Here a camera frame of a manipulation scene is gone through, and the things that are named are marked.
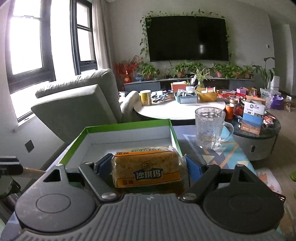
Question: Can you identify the round white coffee table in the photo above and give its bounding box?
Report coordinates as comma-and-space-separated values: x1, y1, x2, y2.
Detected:
133, 98, 226, 121

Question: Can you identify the woven yellow basket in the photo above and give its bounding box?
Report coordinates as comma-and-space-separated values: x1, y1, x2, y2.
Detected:
198, 92, 217, 102

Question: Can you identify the spider plant in vase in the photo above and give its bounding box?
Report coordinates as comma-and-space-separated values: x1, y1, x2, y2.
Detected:
190, 67, 210, 88

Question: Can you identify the black wall socket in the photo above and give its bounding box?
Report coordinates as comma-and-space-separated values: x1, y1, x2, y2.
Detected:
25, 140, 35, 153

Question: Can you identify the yellow canister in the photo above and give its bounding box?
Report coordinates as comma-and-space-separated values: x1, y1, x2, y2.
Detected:
139, 90, 152, 106

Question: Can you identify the tall leafy floor plant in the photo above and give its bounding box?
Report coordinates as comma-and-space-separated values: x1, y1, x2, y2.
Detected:
252, 57, 276, 89

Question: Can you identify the blue plastic basket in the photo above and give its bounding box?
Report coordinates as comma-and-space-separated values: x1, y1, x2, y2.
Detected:
174, 92, 198, 104

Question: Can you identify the clear glass mug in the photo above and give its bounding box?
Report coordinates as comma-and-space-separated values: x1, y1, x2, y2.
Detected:
195, 107, 234, 149

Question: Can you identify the black window frame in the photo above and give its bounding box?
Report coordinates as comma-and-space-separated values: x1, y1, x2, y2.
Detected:
6, 1, 97, 93

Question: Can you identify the grey tv cabinet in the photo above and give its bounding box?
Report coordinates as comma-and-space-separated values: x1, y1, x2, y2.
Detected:
123, 77, 255, 93

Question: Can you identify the orange sachima cake pack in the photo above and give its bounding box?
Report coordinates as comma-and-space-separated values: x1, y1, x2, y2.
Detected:
111, 146, 186, 188

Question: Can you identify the blue white paper box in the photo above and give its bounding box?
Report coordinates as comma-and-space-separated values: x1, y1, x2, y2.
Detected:
240, 100, 265, 135

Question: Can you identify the white air purifier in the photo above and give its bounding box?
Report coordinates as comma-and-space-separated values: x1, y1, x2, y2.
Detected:
270, 75, 280, 91

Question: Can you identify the round grey side table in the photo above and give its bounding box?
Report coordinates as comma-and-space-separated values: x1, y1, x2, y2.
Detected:
231, 117, 281, 161

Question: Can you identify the purple gift bag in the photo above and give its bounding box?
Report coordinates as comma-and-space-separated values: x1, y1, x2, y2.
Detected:
270, 94, 284, 110

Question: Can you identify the orange can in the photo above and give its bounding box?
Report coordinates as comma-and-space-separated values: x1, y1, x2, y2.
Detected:
225, 103, 234, 121

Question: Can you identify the black wall television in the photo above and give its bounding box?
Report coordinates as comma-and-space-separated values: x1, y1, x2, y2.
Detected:
145, 16, 229, 62

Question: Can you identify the red flower decoration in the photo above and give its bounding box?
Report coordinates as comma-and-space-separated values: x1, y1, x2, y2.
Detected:
113, 55, 143, 84

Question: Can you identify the grey armchair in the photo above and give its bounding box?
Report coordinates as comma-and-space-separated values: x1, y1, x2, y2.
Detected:
31, 69, 141, 144

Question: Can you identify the blue patterned tablecloth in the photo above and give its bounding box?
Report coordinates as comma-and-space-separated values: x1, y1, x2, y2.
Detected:
0, 124, 296, 241

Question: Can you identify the green cardboard box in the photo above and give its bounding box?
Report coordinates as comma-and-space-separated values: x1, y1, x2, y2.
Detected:
60, 120, 182, 171

